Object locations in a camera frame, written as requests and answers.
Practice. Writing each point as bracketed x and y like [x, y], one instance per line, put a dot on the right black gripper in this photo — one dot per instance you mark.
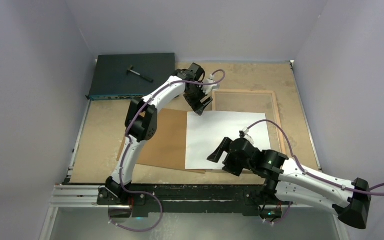
[229, 167]

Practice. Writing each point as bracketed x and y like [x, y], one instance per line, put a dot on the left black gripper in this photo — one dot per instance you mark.
[197, 106]

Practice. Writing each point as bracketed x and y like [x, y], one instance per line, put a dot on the wooden picture frame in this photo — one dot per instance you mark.
[253, 101]

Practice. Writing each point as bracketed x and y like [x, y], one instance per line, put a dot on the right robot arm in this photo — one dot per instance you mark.
[287, 182]

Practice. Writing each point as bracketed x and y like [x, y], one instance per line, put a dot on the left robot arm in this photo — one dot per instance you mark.
[142, 119]

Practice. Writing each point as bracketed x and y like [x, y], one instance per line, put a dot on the brown backing board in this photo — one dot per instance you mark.
[167, 148]

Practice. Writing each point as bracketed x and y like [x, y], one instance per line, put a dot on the small black hammer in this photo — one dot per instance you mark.
[144, 77]

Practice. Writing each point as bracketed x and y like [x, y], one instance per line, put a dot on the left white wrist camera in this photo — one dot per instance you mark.
[210, 85]

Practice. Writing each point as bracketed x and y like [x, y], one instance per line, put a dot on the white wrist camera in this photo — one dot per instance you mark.
[244, 135]
[210, 85]

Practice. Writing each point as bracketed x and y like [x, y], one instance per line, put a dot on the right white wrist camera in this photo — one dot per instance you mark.
[244, 135]

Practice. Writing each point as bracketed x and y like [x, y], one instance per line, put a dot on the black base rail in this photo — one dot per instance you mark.
[237, 207]

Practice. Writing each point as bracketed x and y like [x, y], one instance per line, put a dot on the dark network switch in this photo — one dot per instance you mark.
[112, 82]

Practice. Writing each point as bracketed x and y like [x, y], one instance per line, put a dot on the aluminium extrusion rail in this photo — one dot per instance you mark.
[93, 195]

